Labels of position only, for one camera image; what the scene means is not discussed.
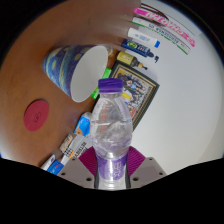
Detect yellow bottle with black nozzle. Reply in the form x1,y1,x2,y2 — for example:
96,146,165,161
116,50,149,71

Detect white green-printed long pack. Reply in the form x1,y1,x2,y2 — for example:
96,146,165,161
131,16,191,56

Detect clear purple-capped water bottle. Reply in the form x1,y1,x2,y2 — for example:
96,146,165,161
89,78,134,191

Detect white tube with blue cap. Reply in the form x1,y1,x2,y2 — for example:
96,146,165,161
127,26,162,49

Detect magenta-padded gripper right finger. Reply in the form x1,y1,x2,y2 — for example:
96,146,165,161
125,145,168,189

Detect green marker pen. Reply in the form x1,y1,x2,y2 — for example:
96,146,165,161
90,67,112,100

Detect dark blue glue tube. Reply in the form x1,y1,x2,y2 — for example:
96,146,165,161
121,38,160,64

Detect blue patterned paper cup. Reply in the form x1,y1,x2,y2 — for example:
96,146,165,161
41,44,110,104

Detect small brown printed packet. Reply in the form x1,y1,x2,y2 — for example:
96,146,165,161
58,132,78,158

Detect black gold-framed picture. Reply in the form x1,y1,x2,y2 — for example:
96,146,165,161
108,61,161,131

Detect pink white long pack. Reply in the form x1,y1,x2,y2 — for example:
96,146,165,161
133,7,196,48

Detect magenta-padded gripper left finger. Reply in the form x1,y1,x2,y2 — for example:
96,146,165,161
57,146,100,189

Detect flat round red coaster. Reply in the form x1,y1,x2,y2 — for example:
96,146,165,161
23,99,51,133

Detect blue white small packet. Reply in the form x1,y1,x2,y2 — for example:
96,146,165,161
73,111,93,138

